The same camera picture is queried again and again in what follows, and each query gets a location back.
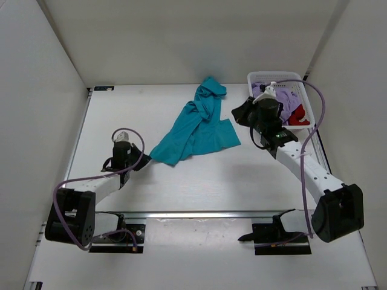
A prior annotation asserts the teal t shirt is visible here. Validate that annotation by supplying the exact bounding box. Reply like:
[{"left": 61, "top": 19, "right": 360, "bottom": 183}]
[{"left": 150, "top": 77, "right": 241, "bottom": 166}]

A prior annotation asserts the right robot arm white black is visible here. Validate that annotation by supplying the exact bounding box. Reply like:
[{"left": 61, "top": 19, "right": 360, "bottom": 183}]
[{"left": 232, "top": 97, "right": 364, "bottom": 243}]

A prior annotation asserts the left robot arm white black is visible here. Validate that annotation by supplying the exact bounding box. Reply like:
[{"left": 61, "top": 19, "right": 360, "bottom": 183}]
[{"left": 44, "top": 141, "right": 151, "bottom": 248}]

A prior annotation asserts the purple t shirt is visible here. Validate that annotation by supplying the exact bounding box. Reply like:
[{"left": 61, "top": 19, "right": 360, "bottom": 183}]
[{"left": 252, "top": 81, "right": 301, "bottom": 124}]

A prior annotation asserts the white plastic basket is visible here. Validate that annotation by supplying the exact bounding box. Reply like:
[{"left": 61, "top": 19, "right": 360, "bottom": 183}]
[{"left": 247, "top": 71, "right": 315, "bottom": 130}]

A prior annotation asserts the red t shirt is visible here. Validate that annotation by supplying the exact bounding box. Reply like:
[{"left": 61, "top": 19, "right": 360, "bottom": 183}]
[{"left": 288, "top": 105, "right": 310, "bottom": 126}]

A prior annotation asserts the dark label sticker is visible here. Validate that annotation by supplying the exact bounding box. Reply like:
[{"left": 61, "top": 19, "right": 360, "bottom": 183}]
[{"left": 93, "top": 86, "right": 115, "bottom": 91}]

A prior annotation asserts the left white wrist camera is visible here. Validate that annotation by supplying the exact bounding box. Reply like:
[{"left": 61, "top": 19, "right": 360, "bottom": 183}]
[{"left": 112, "top": 130, "right": 129, "bottom": 143}]

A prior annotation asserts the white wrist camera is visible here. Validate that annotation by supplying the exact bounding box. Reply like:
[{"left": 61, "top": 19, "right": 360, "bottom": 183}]
[
  {"left": 252, "top": 82, "right": 276, "bottom": 105},
  {"left": 112, "top": 130, "right": 129, "bottom": 143}
]

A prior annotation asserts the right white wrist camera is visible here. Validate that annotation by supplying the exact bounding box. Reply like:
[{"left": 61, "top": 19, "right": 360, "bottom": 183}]
[{"left": 252, "top": 82, "right": 276, "bottom": 105}]

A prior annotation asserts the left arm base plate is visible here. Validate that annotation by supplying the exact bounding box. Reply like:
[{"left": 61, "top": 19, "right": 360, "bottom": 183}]
[{"left": 89, "top": 218, "right": 146, "bottom": 254}]

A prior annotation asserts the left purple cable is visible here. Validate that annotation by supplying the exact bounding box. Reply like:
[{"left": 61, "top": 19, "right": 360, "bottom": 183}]
[{"left": 53, "top": 127, "right": 146, "bottom": 252}]

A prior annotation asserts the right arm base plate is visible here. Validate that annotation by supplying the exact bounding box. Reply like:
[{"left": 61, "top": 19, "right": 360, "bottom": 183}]
[{"left": 252, "top": 223, "right": 311, "bottom": 256}]

